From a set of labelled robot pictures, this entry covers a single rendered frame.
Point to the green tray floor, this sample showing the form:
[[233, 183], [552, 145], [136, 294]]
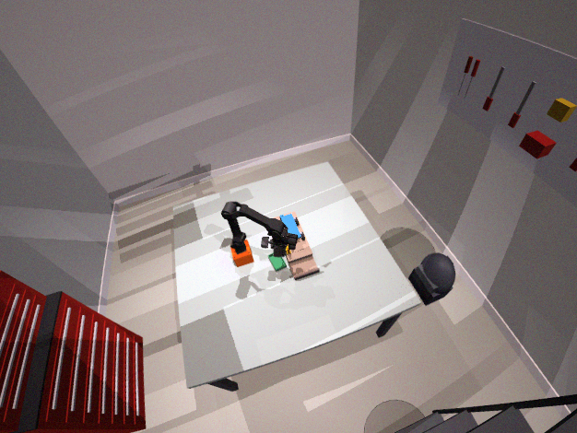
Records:
[[277, 261]]

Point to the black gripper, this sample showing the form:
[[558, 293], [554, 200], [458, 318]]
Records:
[[265, 241]]

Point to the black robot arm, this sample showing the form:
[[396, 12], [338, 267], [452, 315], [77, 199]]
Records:
[[275, 228]]

